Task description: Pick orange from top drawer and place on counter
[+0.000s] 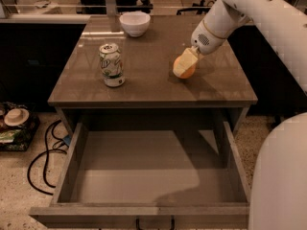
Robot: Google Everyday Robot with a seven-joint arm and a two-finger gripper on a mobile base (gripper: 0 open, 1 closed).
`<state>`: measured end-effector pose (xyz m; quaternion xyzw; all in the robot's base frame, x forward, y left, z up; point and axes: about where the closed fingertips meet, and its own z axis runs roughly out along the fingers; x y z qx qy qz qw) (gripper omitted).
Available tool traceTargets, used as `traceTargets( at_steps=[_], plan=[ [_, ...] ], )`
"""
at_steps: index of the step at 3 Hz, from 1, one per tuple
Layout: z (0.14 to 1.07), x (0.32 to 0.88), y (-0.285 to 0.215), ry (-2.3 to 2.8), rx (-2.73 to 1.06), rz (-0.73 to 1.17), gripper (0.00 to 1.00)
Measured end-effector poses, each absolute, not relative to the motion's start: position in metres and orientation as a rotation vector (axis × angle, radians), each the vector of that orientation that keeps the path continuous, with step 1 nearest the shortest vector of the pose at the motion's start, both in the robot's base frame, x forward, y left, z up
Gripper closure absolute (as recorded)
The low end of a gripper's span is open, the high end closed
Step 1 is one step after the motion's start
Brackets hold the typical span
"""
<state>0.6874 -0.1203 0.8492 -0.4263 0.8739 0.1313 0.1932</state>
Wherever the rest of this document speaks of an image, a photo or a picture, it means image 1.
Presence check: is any green white soda can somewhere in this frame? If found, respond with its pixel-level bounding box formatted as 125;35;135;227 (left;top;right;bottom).
99;43;125;87

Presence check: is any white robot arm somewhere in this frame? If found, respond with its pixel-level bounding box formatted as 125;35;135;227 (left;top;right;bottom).
173;0;307;230

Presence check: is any beige hat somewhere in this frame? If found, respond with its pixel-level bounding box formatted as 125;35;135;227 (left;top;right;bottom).
4;108;30;127

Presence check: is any grey counter cabinet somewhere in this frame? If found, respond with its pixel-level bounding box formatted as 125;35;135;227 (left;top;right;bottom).
48;15;257;131

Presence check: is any black drawer handle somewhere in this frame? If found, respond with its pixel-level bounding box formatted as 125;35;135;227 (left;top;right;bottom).
135;218;176;230

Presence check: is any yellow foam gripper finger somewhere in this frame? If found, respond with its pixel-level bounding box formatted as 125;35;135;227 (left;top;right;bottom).
173;47;199;77

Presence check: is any open grey top drawer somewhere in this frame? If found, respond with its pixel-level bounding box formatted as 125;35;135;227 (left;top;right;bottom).
30;122;250;229

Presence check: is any white bowl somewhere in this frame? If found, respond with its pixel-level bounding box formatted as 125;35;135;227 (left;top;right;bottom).
119;11;151;37

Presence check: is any dark box of items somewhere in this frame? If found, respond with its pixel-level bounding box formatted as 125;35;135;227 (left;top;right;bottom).
0;103;40;151

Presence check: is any black floor cable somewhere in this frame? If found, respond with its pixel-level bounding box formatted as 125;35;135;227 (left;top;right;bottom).
26;120;69;196

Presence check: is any orange fruit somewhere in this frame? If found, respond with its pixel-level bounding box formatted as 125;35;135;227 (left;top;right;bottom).
173;57;196;79

